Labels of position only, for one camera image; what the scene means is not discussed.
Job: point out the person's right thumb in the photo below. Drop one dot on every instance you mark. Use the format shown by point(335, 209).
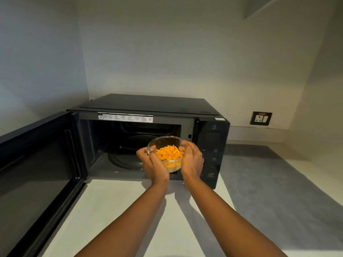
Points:
point(182, 150)

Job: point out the person's left forearm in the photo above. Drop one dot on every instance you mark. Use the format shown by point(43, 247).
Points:
point(126, 224)

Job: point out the black microwave door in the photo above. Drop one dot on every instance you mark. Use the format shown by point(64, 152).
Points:
point(37, 179)

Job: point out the orange snack sticks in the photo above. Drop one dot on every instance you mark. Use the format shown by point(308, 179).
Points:
point(169, 153)

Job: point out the black wall power socket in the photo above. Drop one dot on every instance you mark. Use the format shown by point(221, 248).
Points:
point(261, 118)

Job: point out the person's left hand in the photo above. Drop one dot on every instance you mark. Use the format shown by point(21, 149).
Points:
point(152, 165)

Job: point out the person's right hand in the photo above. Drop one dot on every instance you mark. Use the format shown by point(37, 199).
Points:
point(191, 161)

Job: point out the white label sticker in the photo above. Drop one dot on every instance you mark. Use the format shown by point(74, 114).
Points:
point(125, 118)

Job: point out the black microwave oven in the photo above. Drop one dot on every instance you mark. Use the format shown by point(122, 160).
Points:
point(150, 123)

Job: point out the person's left thumb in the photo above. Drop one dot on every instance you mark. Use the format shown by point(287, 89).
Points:
point(152, 150)

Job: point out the person's right forearm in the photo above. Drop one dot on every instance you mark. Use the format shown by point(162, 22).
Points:
point(227, 222)

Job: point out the clear glass bowl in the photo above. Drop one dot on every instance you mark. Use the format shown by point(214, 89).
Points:
point(166, 147)

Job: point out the glass microwave turntable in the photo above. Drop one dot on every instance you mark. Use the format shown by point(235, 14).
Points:
point(126, 157)

